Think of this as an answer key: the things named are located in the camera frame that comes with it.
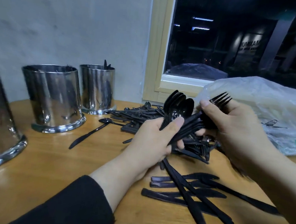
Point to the person's right hand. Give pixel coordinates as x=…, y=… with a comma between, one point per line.
x=242, y=137

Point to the black plastic fork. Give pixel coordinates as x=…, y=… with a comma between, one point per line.
x=187, y=131
x=68, y=67

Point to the dark parked car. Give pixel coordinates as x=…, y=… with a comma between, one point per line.
x=196, y=71

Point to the lone black plastic knife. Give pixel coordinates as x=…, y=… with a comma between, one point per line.
x=88, y=135

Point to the person's left forearm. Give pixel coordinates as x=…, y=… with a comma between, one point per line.
x=70, y=206

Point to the person's right forearm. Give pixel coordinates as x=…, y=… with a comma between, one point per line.
x=284, y=186

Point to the person's left hand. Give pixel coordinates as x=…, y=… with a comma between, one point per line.
x=150, y=146

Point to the black plastic spoon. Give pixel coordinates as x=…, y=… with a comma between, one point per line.
x=180, y=104
x=188, y=107

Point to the pile of black plastic cutlery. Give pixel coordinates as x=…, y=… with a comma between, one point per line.
x=137, y=115

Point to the clear plastic bag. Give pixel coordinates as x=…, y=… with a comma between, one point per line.
x=274, y=109

